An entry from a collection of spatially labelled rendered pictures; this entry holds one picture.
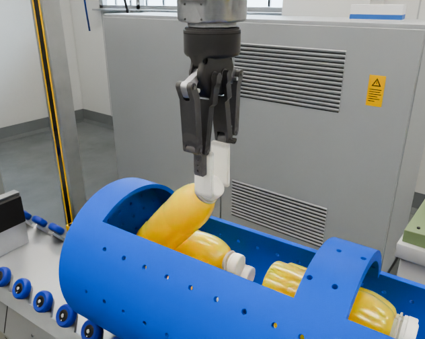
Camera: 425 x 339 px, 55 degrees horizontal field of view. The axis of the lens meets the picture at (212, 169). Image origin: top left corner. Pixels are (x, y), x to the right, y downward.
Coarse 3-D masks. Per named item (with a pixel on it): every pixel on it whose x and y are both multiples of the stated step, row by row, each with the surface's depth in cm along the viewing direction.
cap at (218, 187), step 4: (216, 176) 63; (216, 180) 62; (220, 180) 63; (216, 184) 62; (220, 184) 62; (216, 188) 61; (220, 188) 62; (216, 192) 61; (220, 192) 61; (216, 196) 61; (212, 200) 62
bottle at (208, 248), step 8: (200, 232) 76; (192, 240) 74; (200, 240) 74; (208, 240) 73; (216, 240) 74; (176, 248) 75; (184, 248) 74; (192, 248) 73; (200, 248) 73; (208, 248) 72; (216, 248) 72; (224, 248) 73; (192, 256) 73; (200, 256) 72; (208, 256) 72; (216, 256) 72; (224, 256) 72; (216, 264) 72; (224, 264) 71
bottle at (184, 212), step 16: (176, 192) 64; (192, 192) 62; (160, 208) 67; (176, 208) 63; (192, 208) 62; (208, 208) 63; (144, 224) 71; (160, 224) 66; (176, 224) 64; (192, 224) 63; (160, 240) 67; (176, 240) 67
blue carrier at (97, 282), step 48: (96, 192) 74; (144, 192) 84; (96, 240) 67; (144, 240) 63; (240, 240) 81; (336, 240) 59; (96, 288) 65; (144, 288) 60; (192, 288) 56; (240, 288) 54; (336, 288) 51; (384, 288) 67; (144, 336) 61; (192, 336) 55; (240, 336) 52; (288, 336) 49; (336, 336) 47; (384, 336) 45
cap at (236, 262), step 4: (232, 256) 72; (236, 256) 71; (240, 256) 71; (244, 256) 73; (228, 260) 71; (232, 260) 71; (236, 260) 71; (240, 260) 72; (244, 260) 73; (228, 264) 71; (232, 264) 71; (236, 264) 70; (240, 264) 72; (244, 264) 73; (228, 268) 71; (232, 268) 71; (236, 268) 71; (240, 268) 72; (232, 272) 71; (236, 272) 71; (240, 272) 73
